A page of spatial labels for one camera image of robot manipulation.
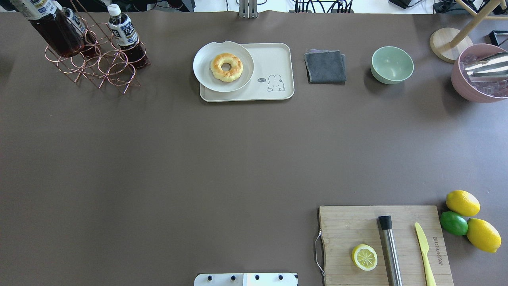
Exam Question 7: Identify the tea bottle white cap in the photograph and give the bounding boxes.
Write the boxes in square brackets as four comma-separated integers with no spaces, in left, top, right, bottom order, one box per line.
[9,0,85,58]

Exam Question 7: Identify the beige rabbit tray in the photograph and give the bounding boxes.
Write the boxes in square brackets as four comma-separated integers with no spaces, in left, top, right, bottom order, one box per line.
[193,41,294,102]

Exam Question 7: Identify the white round plate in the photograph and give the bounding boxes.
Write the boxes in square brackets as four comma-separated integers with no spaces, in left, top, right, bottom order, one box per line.
[193,41,254,92]

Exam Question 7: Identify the grey folded cloth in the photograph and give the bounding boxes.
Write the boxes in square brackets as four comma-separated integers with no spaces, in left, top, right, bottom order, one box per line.
[304,49,347,84]

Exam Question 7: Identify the bamboo cutting board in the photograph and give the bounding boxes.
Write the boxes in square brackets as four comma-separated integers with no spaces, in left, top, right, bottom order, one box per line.
[319,206,454,286]

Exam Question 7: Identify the steel muddler black tip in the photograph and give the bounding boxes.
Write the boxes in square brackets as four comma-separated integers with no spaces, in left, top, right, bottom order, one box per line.
[378,215,403,286]

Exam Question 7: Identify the green ceramic bowl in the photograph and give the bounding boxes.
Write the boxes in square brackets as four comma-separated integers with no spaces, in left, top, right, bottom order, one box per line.
[370,46,414,85]

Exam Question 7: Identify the half lemon slice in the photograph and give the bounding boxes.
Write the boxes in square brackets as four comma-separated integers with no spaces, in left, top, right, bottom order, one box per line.
[352,244,378,271]

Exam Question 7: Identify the yellow plastic knife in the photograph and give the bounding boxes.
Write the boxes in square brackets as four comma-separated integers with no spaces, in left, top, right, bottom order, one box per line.
[414,222,437,286]

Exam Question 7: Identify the green lime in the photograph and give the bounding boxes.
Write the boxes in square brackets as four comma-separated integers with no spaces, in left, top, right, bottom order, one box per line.
[440,211,468,236]

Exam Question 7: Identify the wooden mug tree stand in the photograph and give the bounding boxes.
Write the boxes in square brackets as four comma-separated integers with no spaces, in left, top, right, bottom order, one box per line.
[430,0,507,64]

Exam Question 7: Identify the pink ice bowl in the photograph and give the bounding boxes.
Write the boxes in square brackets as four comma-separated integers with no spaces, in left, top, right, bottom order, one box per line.
[451,44,507,103]

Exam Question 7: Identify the whole yellow lemon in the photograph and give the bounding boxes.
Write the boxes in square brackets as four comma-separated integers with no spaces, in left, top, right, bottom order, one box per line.
[466,218,502,253]

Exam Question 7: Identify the steel ice scoop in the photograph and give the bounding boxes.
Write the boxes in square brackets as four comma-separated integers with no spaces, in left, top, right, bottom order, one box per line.
[464,52,508,83]

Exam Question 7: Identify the glazed ring donut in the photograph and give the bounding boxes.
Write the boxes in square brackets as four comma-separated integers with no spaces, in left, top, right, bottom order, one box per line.
[210,53,244,83]

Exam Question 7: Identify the aluminium frame post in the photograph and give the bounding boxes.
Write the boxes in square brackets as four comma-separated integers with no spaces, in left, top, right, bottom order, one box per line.
[238,0,259,19]

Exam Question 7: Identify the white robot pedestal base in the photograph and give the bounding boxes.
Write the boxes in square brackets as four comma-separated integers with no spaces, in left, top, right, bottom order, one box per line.
[194,272,299,286]

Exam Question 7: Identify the copper wire bottle rack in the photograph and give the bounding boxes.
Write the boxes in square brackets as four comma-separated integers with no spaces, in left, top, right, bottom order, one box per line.
[44,0,151,95]

